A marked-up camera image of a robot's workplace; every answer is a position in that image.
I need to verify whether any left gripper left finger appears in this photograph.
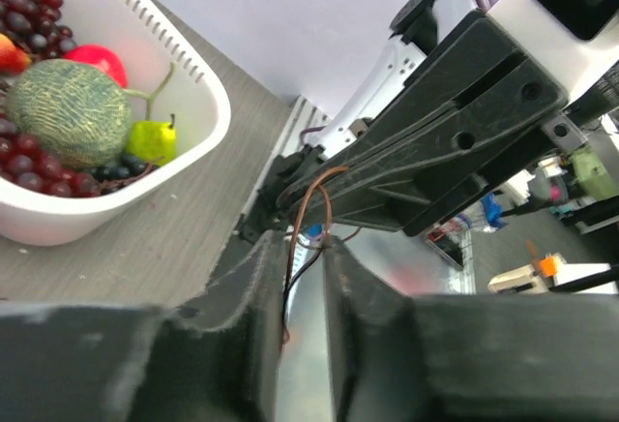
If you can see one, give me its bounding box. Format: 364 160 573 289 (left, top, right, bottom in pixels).
1 230 287 421

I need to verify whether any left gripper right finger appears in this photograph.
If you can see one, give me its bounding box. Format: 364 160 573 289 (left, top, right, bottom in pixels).
324 240 618 421

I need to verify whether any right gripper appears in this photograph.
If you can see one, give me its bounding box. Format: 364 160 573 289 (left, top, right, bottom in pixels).
276 11 567 233

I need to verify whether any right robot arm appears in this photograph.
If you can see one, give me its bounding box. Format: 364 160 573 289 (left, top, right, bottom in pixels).
271 0 572 235

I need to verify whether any yellow green pear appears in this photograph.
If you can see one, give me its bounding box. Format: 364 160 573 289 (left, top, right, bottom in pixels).
125 114 177 166

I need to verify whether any white fruit basket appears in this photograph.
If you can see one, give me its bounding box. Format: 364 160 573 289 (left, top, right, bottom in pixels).
1 0 230 246

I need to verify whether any red grape bunch front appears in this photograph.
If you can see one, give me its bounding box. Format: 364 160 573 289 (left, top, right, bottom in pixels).
1 113 101 198

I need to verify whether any green netted melon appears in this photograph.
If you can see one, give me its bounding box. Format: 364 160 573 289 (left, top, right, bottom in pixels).
5 59 133 169

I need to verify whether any red apple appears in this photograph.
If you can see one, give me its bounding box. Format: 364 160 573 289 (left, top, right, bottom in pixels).
64 45 129 88

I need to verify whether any dark red grape bunch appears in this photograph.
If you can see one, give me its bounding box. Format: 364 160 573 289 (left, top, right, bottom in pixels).
1 0 78 60

